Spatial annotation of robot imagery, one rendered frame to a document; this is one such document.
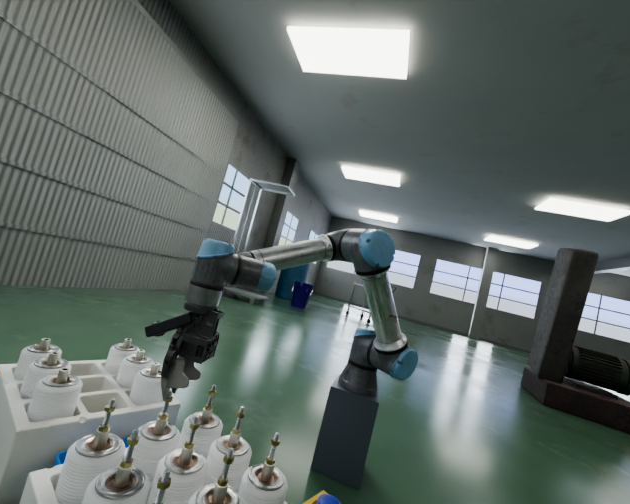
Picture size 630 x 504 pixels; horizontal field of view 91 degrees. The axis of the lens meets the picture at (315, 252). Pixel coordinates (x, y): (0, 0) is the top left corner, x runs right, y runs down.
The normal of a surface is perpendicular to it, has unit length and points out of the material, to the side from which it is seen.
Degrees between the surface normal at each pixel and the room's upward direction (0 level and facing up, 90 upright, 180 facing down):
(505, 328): 90
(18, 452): 90
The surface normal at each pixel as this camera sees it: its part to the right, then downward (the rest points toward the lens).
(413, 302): -0.24, -0.14
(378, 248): 0.51, -0.04
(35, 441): 0.76, 0.14
